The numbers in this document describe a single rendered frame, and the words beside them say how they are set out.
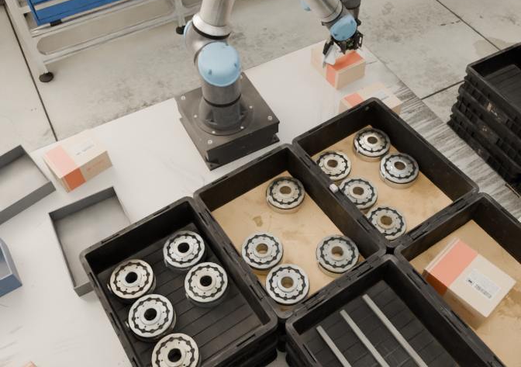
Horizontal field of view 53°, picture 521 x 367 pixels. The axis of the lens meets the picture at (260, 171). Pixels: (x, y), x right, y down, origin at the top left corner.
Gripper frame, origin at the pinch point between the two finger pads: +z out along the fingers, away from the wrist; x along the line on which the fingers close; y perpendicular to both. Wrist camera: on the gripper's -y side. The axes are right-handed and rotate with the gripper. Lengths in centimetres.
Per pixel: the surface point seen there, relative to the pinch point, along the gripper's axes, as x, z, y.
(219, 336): -84, -7, 68
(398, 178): -23, -10, 56
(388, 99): 0.2, -2.1, 26.5
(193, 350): -90, -10, 68
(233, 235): -68, -7, 47
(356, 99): -8.4, -2.1, 20.9
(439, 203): -18, -8, 67
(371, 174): -26, -8, 50
